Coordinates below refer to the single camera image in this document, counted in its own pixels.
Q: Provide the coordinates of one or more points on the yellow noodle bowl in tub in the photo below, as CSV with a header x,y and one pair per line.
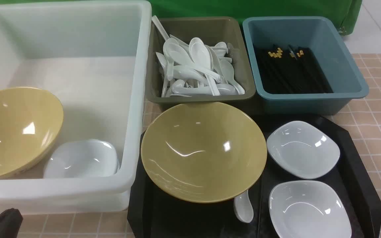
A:
x,y
30,122

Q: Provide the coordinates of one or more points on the white square dish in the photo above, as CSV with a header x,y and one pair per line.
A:
x,y
308,209
303,150
82,159

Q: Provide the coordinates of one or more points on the olive green spoon bin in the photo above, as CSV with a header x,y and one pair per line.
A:
x,y
210,30

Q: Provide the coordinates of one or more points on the white soup spoon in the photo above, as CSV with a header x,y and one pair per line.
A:
x,y
243,208

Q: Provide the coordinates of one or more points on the white square dish in tub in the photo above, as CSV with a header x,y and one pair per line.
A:
x,y
82,159

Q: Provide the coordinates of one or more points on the pile of white soup spoons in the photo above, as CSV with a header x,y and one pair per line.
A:
x,y
194,68

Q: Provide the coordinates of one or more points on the yellow noodle bowl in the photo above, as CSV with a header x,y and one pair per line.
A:
x,y
204,152
30,122

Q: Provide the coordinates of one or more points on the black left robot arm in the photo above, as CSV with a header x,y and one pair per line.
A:
x,y
10,223

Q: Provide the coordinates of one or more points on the bundle of black chopsticks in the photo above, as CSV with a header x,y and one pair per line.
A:
x,y
292,70

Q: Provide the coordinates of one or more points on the large white plastic tub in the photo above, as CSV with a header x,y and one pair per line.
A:
x,y
93,56

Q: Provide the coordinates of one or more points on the green cloth backdrop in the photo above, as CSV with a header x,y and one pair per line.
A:
x,y
342,13

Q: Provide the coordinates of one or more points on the blue chopstick bin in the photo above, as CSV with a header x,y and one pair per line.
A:
x,y
320,35

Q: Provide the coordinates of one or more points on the black serving tray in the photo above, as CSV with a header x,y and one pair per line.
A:
x,y
152,213

